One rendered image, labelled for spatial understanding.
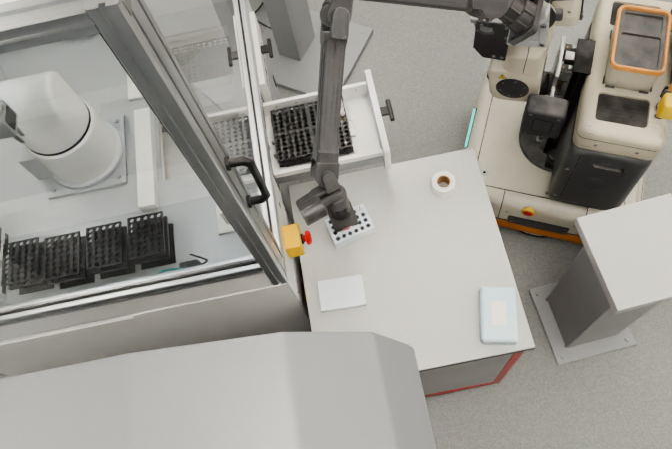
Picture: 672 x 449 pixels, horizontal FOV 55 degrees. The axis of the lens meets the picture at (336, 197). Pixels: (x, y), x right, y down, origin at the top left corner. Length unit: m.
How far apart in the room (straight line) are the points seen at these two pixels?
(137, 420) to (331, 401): 0.23
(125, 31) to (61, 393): 0.43
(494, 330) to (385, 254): 0.37
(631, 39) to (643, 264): 0.66
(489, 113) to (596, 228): 0.86
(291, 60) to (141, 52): 2.33
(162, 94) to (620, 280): 1.39
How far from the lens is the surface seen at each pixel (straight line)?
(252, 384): 0.79
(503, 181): 2.50
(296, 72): 3.09
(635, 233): 1.98
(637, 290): 1.92
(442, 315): 1.81
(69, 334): 1.89
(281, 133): 1.90
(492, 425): 2.54
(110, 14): 0.78
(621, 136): 2.06
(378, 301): 1.82
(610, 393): 2.63
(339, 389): 0.83
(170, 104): 0.92
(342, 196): 1.60
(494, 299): 1.78
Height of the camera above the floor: 2.51
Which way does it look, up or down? 65 degrees down
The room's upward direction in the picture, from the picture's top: 15 degrees counter-clockwise
